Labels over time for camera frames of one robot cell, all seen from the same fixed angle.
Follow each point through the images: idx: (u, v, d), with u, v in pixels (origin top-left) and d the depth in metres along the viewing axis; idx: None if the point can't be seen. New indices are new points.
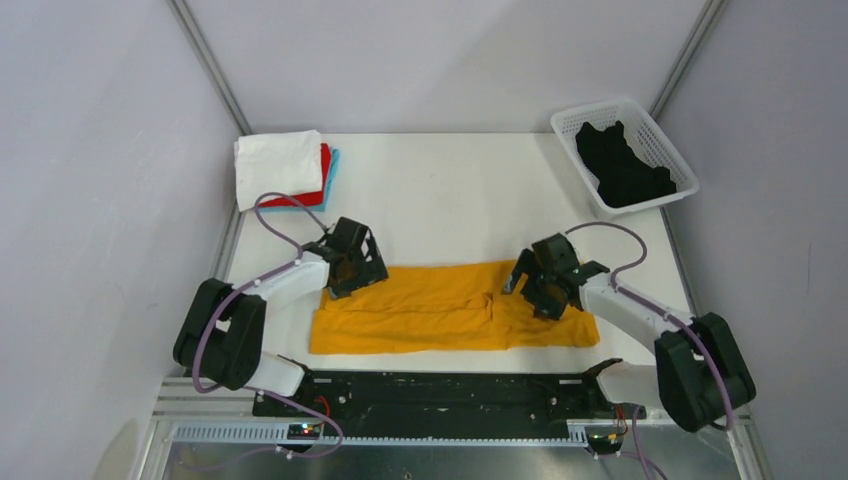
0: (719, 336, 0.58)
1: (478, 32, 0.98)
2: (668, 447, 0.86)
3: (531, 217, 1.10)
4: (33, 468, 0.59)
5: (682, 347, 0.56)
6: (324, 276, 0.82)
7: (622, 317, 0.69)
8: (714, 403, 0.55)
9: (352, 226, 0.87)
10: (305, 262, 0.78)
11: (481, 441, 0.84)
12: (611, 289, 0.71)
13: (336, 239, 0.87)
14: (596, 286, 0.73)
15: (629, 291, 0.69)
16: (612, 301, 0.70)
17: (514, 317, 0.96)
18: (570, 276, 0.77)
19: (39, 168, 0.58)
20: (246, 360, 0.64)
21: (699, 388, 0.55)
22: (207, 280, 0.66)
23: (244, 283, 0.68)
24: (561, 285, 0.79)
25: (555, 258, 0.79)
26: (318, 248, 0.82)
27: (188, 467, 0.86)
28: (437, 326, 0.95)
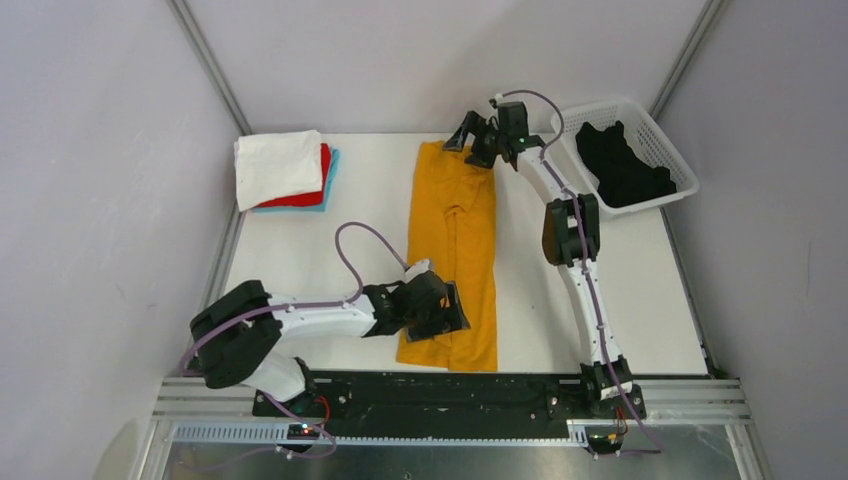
0: (591, 209, 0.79)
1: (478, 31, 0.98)
2: (670, 447, 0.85)
3: (510, 177, 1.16)
4: (32, 469, 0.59)
5: (559, 212, 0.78)
6: (364, 329, 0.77)
7: (538, 182, 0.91)
8: (571, 245, 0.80)
9: (428, 288, 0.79)
10: (353, 309, 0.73)
11: (481, 441, 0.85)
12: (537, 160, 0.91)
13: (404, 293, 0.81)
14: (528, 154, 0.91)
15: (550, 164, 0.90)
16: (536, 170, 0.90)
17: (469, 203, 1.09)
18: (515, 143, 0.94)
19: (39, 168, 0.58)
20: (236, 372, 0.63)
21: (564, 238, 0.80)
22: (253, 280, 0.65)
23: (278, 304, 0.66)
24: (505, 146, 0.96)
25: (510, 122, 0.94)
26: (377, 297, 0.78)
27: (188, 467, 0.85)
28: (474, 254, 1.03)
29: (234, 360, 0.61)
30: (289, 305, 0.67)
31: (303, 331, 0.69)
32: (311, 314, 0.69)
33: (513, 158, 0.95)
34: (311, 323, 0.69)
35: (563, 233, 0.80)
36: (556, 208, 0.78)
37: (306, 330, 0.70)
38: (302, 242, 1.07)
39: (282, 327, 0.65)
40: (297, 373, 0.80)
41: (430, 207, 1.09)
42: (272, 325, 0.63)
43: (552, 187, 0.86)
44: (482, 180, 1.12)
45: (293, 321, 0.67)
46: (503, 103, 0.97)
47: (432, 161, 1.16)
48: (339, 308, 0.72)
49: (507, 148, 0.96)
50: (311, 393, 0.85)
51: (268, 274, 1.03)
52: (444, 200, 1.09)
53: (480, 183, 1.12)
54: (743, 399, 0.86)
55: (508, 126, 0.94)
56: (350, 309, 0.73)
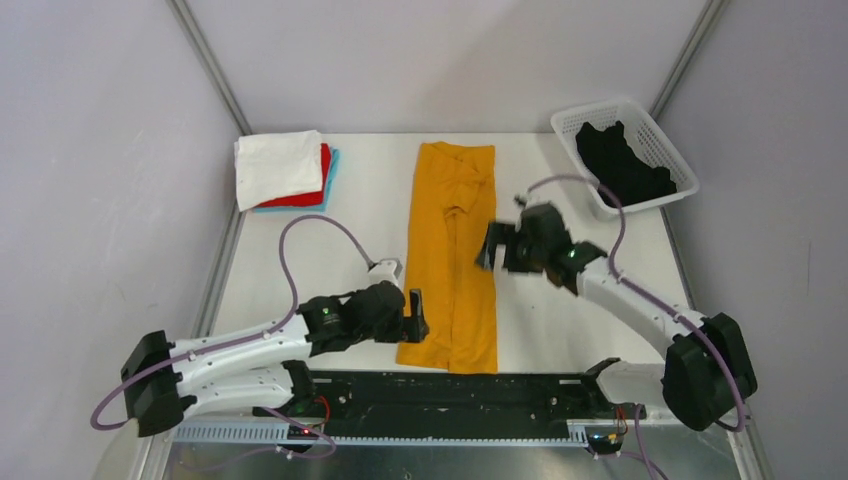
0: (731, 340, 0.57)
1: (478, 31, 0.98)
2: (668, 448, 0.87)
3: (512, 177, 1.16)
4: (34, 469, 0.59)
5: (694, 354, 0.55)
6: (310, 349, 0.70)
7: (622, 308, 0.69)
8: (720, 398, 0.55)
9: (378, 305, 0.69)
10: (278, 337, 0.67)
11: (481, 441, 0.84)
12: (612, 279, 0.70)
13: (356, 305, 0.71)
14: (595, 276, 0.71)
15: (632, 284, 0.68)
16: (615, 293, 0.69)
17: (468, 204, 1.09)
18: (565, 258, 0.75)
19: (40, 167, 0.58)
20: (160, 424, 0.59)
21: (708, 388, 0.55)
22: (153, 332, 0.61)
23: (179, 355, 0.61)
24: (552, 265, 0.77)
25: (544, 232, 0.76)
26: (317, 315, 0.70)
27: (187, 467, 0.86)
28: (472, 254, 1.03)
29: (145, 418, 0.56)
30: (190, 353, 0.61)
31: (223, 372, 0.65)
32: (221, 356, 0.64)
33: (570, 280, 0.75)
34: (228, 362, 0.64)
35: (706, 383, 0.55)
36: (691, 356, 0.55)
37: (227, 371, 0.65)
38: (301, 242, 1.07)
39: (185, 377, 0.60)
40: (277, 381, 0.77)
41: (429, 207, 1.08)
42: (169, 380, 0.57)
43: (655, 316, 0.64)
44: (481, 180, 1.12)
45: (199, 369, 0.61)
46: (528, 209, 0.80)
47: (432, 161, 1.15)
48: (259, 341, 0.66)
49: (556, 267, 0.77)
50: (310, 396, 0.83)
51: (268, 275, 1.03)
52: (442, 200, 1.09)
53: (479, 183, 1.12)
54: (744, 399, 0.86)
55: (545, 237, 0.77)
56: (272, 339, 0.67)
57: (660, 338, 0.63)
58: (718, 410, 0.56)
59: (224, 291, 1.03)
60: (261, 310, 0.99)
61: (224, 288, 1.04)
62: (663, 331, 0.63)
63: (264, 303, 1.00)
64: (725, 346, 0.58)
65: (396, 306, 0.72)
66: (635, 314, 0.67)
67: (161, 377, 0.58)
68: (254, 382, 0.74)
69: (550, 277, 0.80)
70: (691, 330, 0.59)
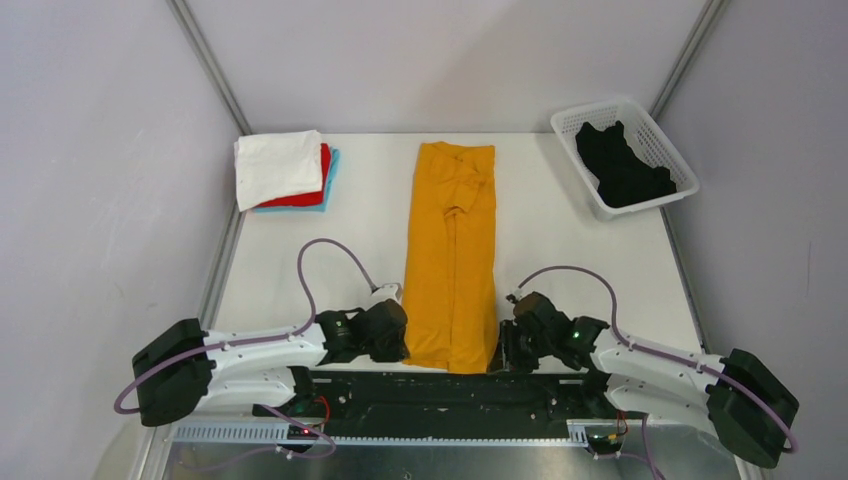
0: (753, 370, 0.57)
1: (479, 32, 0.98)
2: (669, 446, 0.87)
3: (512, 177, 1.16)
4: (36, 468, 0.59)
5: (732, 401, 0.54)
6: (319, 359, 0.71)
7: (646, 376, 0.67)
8: (773, 436, 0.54)
9: (388, 318, 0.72)
10: (299, 341, 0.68)
11: (481, 441, 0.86)
12: (625, 350, 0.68)
13: (363, 320, 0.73)
14: (608, 350, 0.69)
15: (644, 347, 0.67)
16: (633, 363, 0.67)
17: (469, 204, 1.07)
18: (571, 342, 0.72)
19: (40, 169, 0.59)
20: (171, 412, 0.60)
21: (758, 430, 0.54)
22: (187, 319, 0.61)
23: (213, 344, 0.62)
24: (564, 352, 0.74)
25: (545, 324, 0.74)
26: (331, 326, 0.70)
27: (187, 466, 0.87)
28: (473, 254, 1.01)
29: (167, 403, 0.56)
30: (224, 343, 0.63)
31: (246, 367, 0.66)
32: (249, 350, 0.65)
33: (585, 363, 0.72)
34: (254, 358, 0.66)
35: (752, 423, 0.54)
36: (731, 408, 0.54)
37: (248, 367, 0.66)
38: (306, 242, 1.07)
39: (217, 366, 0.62)
40: (280, 378, 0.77)
41: (429, 208, 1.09)
42: (204, 365, 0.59)
43: (680, 374, 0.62)
44: (482, 180, 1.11)
45: (230, 360, 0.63)
46: (522, 303, 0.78)
47: (432, 161, 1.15)
48: (283, 342, 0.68)
49: (569, 353, 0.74)
50: (310, 396, 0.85)
51: (269, 275, 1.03)
52: (442, 200, 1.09)
53: (480, 183, 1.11)
54: None
55: (544, 330, 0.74)
56: (295, 341, 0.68)
57: (697, 396, 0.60)
58: (778, 446, 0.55)
59: (224, 291, 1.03)
60: (262, 310, 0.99)
61: (224, 288, 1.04)
62: (696, 390, 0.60)
63: (265, 303, 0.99)
64: (752, 378, 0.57)
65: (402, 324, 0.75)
66: (661, 378, 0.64)
67: (195, 363, 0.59)
68: (259, 378, 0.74)
69: (566, 363, 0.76)
70: (718, 377, 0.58)
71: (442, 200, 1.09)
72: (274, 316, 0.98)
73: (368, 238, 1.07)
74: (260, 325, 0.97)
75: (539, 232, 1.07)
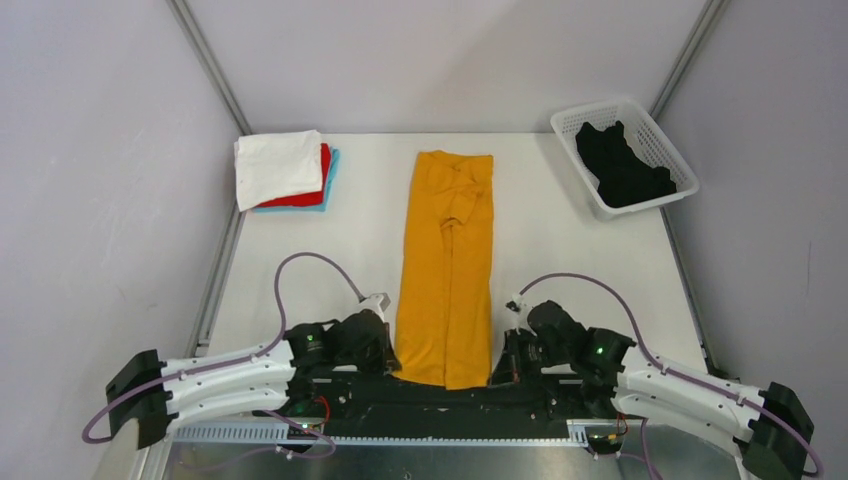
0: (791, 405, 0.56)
1: (479, 31, 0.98)
2: (669, 448, 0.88)
3: (512, 177, 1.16)
4: (36, 468, 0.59)
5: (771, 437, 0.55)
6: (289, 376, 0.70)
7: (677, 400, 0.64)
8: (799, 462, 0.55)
9: (360, 332, 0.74)
10: (263, 362, 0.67)
11: (481, 441, 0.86)
12: (657, 372, 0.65)
13: (338, 332, 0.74)
14: (639, 372, 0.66)
15: (678, 373, 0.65)
16: (667, 388, 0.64)
17: (464, 216, 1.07)
18: (591, 356, 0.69)
19: (40, 168, 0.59)
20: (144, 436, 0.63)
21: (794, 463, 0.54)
22: (144, 351, 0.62)
23: (171, 374, 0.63)
24: (585, 367, 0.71)
25: (564, 336, 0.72)
26: (300, 344, 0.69)
27: (187, 466, 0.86)
28: (469, 267, 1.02)
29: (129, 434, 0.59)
30: (181, 373, 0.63)
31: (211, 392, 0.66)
32: (210, 376, 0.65)
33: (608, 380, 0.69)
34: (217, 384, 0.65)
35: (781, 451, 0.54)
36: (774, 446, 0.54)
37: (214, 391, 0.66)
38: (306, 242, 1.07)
39: (175, 396, 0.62)
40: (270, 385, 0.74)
41: (426, 218, 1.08)
42: (161, 398, 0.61)
43: (719, 404, 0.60)
44: (480, 190, 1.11)
45: (187, 389, 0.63)
46: (533, 314, 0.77)
47: (429, 170, 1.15)
48: (246, 364, 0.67)
49: (588, 369, 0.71)
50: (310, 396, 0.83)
51: (269, 278, 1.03)
52: (439, 211, 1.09)
53: (478, 194, 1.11)
54: None
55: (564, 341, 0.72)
56: (260, 362, 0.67)
57: (735, 428, 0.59)
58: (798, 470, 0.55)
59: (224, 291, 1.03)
60: (261, 310, 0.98)
61: (225, 288, 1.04)
62: (735, 422, 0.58)
63: (264, 303, 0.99)
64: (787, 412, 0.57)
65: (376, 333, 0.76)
66: (695, 405, 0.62)
67: (152, 395, 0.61)
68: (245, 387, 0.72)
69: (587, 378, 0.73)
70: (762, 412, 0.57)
71: (438, 212, 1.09)
72: (273, 316, 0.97)
73: (368, 239, 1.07)
74: (260, 325, 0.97)
75: (540, 232, 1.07)
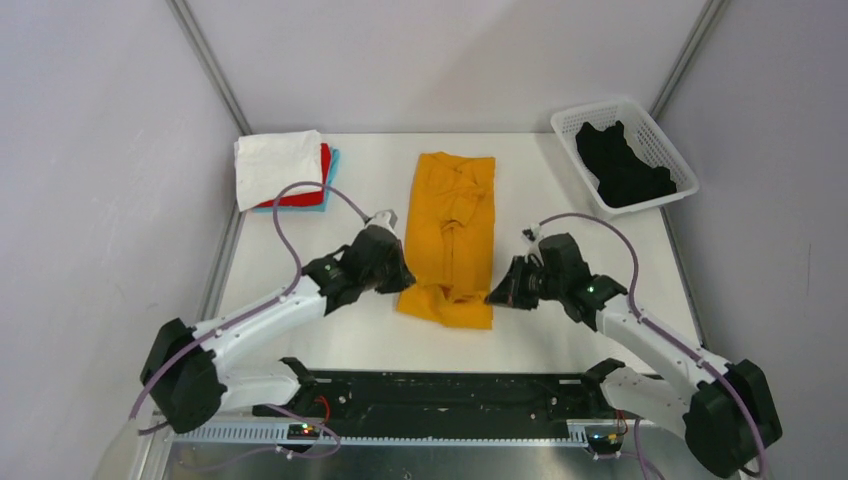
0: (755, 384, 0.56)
1: (479, 31, 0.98)
2: (668, 448, 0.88)
3: (512, 177, 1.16)
4: (36, 467, 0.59)
5: (719, 401, 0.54)
6: (321, 307, 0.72)
7: (646, 350, 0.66)
8: (745, 447, 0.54)
9: (373, 241, 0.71)
10: (293, 298, 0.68)
11: (481, 441, 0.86)
12: (633, 319, 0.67)
13: (352, 256, 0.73)
14: (615, 314, 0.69)
15: (651, 322, 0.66)
16: (637, 335, 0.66)
17: (466, 219, 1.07)
18: (583, 293, 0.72)
19: (40, 168, 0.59)
20: (201, 410, 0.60)
21: (734, 437, 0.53)
22: (172, 321, 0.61)
23: (205, 334, 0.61)
24: (572, 300, 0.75)
25: (566, 268, 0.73)
26: (321, 274, 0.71)
27: (187, 466, 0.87)
28: (468, 269, 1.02)
29: (183, 403, 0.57)
30: (215, 329, 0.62)
31: (248, 344, 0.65)
32: (247, 326, 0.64)
33: (588, 316, 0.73)
34: (254, 331, 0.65)
35: (729, 425, 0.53)
36: (716, 407, 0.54)
37: (252, 342, 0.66)
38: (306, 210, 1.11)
39: (217, 354, 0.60)
40: (285, 374, 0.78)
41: (427, 221, 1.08)
42: (204, 357, 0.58)
43: (678, 361, 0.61)
44: (481, 192, 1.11)
45: (229, 344, 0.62)
46: (546, 241, 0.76)
47: (431, 172, 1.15)
48: (275, 306, 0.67)
49: (575, 303, 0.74)
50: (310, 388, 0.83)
51: (269, 278, 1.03)
52: (440, 213, 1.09)
53: (479, 196, 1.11)
54: None
55: (565, 272, 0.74)
56: (289, 300, 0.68)
57: (685, 385, 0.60)
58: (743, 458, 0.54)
59: (223, 292, 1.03)
60: None
61: (224, 289, 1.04)
62: (686, 379, 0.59)
63: None
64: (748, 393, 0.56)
65: (390, 243, 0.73)
66: (658, 358, 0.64)
67: (194, 357, 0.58)
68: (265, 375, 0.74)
69: (569, 311, 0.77)
70: (717, 377, 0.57)
71: (439, 214, 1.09)
72: None
73: None
74: None
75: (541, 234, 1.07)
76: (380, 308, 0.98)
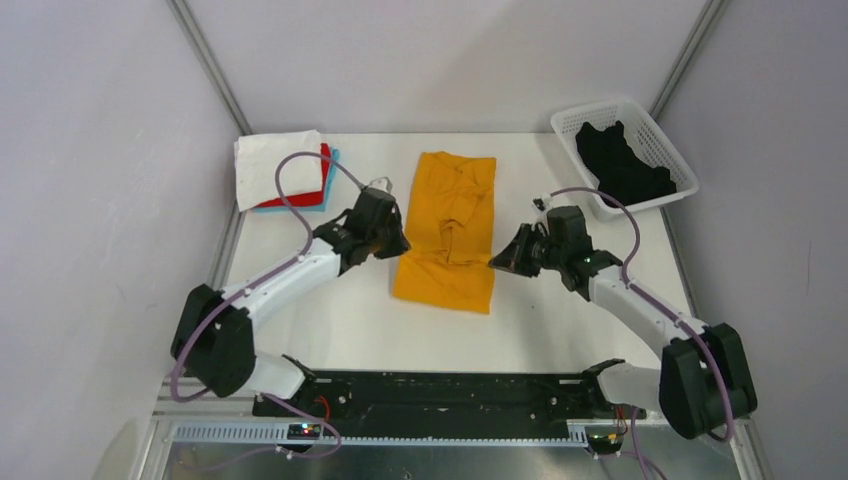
0: (731, 348, 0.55)
1: (479, 30, 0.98)
2: (668, 446, 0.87)
3: (512, 177, 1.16)
4: (36, 468, 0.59)
5: (689, 356, 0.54)
6: (336, 266, 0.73)
7: (629, 314, 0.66)
8: (710, 408, 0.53)
9: (373, 201, 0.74)
10: (311, 257, 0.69)
11: (481, 441, 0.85)
12: (622, 284, 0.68)
13: (356, 217, 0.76)
14: (606, 280, 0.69)
15: (640, 289, 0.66)
16: (624, 299, 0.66)
17: (466, 217, 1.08)
18: (579, 263, 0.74)
19: (40, 168, 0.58)
20: (240, 369, 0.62)
21: (700, 397, 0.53)
22: (199, 286, 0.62)
23: (234, 293, 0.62)
24: (568, 269, 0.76)
25: (570, 238, 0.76)
26: (330, 236, 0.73)
27: (187, 466, 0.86)
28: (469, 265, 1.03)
29: (224, 360, 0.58)
30: (245, 288, 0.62)
31: (274, 304, 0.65)
32: (272, 284, 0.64)
33: (580, 286, 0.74)
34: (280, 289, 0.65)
35: (694, 382, 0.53)
36: (684, 362, 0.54)
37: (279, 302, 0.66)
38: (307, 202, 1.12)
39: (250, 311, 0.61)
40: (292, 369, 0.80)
41: (427, 221, 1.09)
42: (239, 313, 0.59)
43: (657, 321, 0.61)
44: (481, 192, 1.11)
45: (259, 300, 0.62)
46: (554, 210, 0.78)
47: (431, 172, 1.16)
48: (294, 265, 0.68)
49: (570, 272, 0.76)
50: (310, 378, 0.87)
51: None
52: (439, 212, 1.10)
53: (479, 196, 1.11)
54: None
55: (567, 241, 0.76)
56: (306, 260, 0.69)
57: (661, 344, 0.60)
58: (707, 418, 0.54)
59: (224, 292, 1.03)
60: None
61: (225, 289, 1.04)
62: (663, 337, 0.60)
63: None
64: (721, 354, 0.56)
65: (392, 202, 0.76)
66: (640, 321, 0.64)
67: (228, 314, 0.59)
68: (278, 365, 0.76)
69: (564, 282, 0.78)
70: (691, 336, 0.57)
71: (438, 212, 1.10)
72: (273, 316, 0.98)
73: None
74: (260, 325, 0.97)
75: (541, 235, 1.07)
76: (381, 310, 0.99)
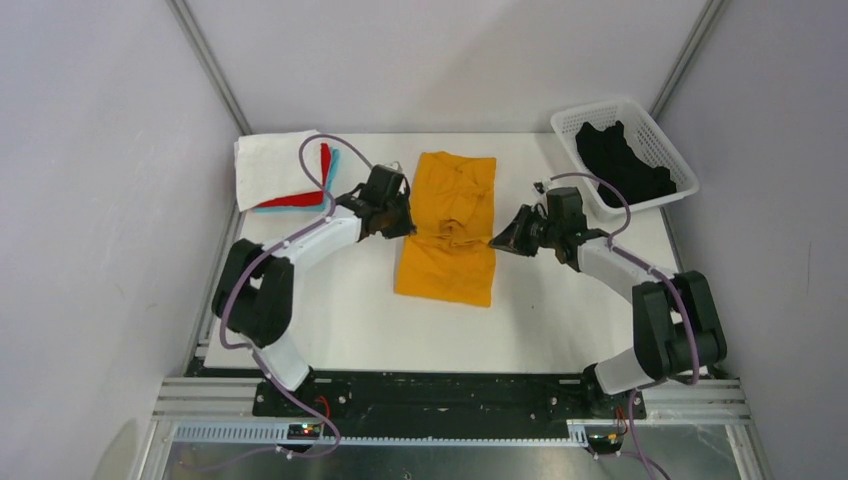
0: (698, 293, 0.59)
1: (480, 31, 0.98)
2: (668, 447, 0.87)
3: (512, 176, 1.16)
4: (36, 468, 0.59)
5: (657, 296, 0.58)
6: (356, 231, 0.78)
7: (611, 274, 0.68)
8: (679, 349, 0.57)
9: (387, 174, 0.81)
10: (336, 220, 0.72)
11: (481, 441, 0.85)
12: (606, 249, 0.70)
13: (370, 189, 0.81)
14: (592, 246, 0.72)
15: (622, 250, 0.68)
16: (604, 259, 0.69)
17: (466, 216, 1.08)
18: (571, 236, 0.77)
19: (40, 170, 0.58)
20: (279, 323, 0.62)
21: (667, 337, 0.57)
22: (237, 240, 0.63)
23: (273, 245, 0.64)
24: (561, 244, 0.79)
25: (565, 215, 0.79)
26: (351, 204, 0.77)
27: (187, 466, 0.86)
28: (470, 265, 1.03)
29: (266, 308, 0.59)
30: (283, 241, 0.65)
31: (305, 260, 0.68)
32: (308, 239, 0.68)
33: (571, 257, 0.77)
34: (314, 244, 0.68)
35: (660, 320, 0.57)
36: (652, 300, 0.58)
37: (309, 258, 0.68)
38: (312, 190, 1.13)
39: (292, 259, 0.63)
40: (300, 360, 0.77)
41: (426, 220, 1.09)
42: (281, 261, 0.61)
43: (633, 271, 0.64)
44: (481, 192, 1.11)
45: (297, 251, 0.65)
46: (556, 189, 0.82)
47: (431, 174, 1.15)
48: (321, 226, 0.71)
49: (562, 246, 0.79)
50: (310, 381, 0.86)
51: None
52: (439, 212, 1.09)
53: (479, 196, 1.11)
54: (743, 399, 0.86)
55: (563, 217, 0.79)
56: (334, 222, 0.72)
57: None
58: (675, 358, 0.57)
59: None
60: None
61: None
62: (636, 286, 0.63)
63: None
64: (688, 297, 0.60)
65: (400, 176, 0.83)
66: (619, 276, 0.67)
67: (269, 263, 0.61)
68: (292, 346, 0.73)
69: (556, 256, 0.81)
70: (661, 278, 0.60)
71: (439, 211, 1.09)
72: None
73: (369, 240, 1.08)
74: None
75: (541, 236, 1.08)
76: (381, 310, 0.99)
